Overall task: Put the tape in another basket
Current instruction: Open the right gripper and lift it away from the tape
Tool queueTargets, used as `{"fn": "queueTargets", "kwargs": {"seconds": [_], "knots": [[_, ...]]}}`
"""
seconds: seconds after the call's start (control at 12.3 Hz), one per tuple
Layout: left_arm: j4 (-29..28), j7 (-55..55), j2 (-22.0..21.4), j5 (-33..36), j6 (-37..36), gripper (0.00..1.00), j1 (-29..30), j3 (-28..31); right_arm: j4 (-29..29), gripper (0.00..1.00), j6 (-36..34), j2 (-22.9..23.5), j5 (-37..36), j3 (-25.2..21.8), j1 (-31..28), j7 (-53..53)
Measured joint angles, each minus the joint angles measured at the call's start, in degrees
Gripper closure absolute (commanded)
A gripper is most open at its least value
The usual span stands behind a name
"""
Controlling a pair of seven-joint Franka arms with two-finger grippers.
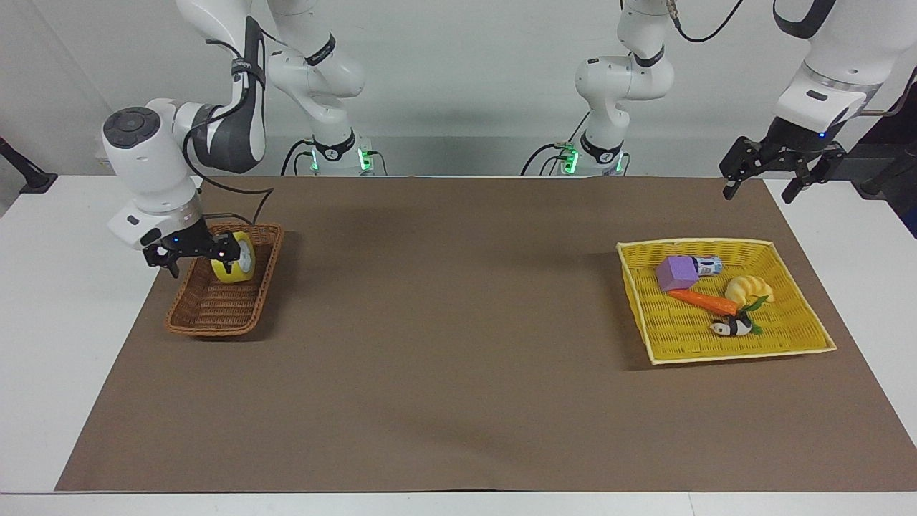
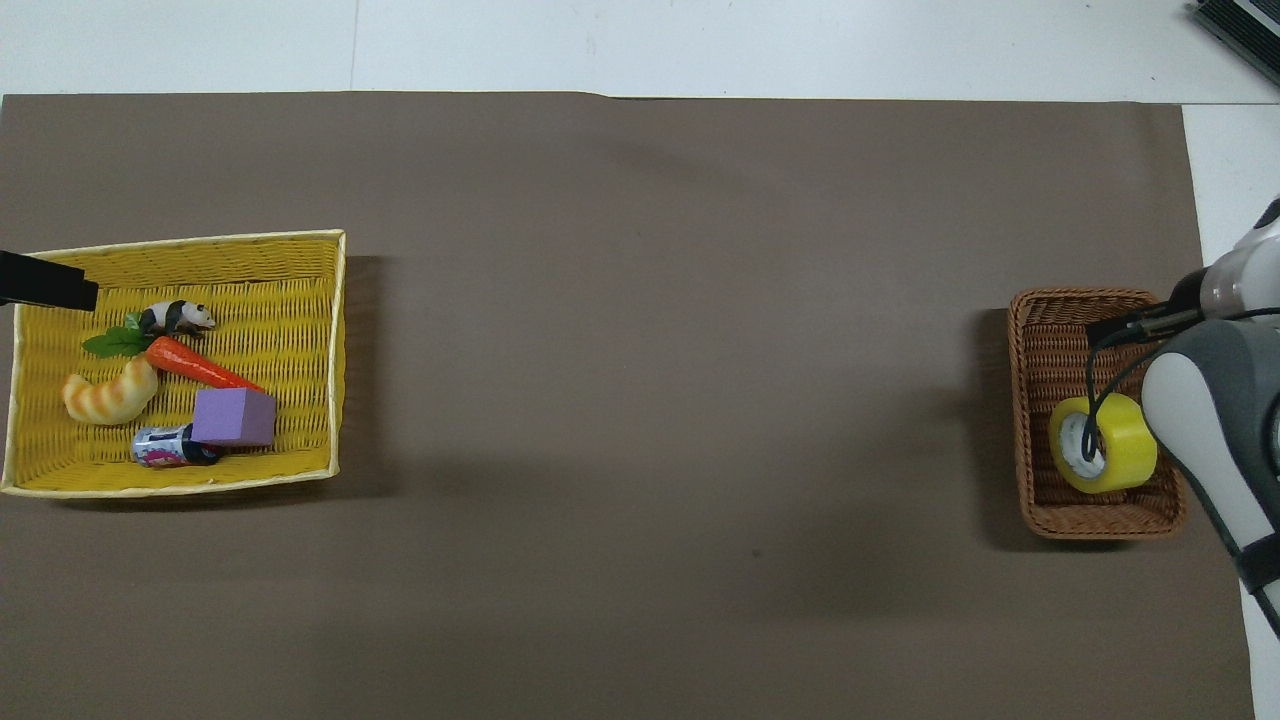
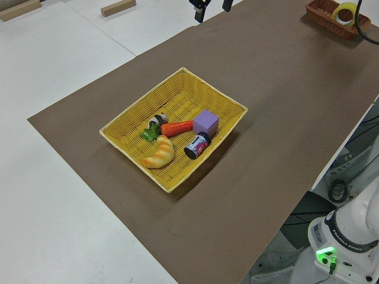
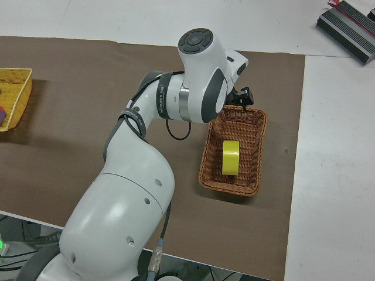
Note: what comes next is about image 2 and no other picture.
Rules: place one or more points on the small printed can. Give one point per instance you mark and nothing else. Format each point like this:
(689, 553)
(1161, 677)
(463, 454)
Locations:
(160, 446)

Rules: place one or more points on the dark grey ribbed box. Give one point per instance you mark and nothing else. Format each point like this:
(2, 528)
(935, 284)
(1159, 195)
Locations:
(1245, 25)

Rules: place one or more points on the brown wicker basket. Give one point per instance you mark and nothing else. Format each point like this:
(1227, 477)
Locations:
(1045, 350)

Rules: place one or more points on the yellow tape roll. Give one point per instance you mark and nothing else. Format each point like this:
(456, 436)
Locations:
(1130, 440)

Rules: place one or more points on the purple foam block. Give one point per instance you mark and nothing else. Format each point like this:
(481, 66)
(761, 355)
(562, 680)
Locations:
(234, 417)

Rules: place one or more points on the panda toy figure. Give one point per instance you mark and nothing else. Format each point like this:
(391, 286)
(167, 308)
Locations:
(178, 316)

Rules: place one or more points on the orange toy carrot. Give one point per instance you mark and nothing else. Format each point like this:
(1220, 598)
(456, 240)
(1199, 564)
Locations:
(190, 364)

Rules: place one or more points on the toy bread croissant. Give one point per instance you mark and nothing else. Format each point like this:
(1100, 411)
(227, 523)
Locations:
(105, 398)

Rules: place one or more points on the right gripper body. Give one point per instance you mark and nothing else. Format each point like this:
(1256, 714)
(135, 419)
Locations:
(1188, 292)

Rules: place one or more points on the yellow woven basket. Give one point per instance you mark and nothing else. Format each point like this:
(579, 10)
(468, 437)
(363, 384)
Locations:
(290, 300)

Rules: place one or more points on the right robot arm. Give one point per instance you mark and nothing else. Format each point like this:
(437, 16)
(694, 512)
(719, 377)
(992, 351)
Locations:
(1215, 410)

